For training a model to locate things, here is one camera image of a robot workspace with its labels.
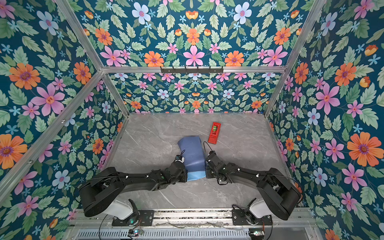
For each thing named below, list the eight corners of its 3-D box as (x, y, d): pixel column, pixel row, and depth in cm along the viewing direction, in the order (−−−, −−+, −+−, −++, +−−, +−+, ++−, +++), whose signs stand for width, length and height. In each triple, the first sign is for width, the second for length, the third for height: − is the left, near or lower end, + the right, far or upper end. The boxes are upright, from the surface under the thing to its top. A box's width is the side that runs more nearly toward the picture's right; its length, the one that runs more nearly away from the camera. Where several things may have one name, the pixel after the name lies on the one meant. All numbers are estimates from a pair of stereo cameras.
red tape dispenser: (208, 142, 104) (208, 137, 99) (213, 127, 113) (213, 121, 108) (216, 144, 103) (217, 139, 98) (221, 128, 112) (221, 123, 107)
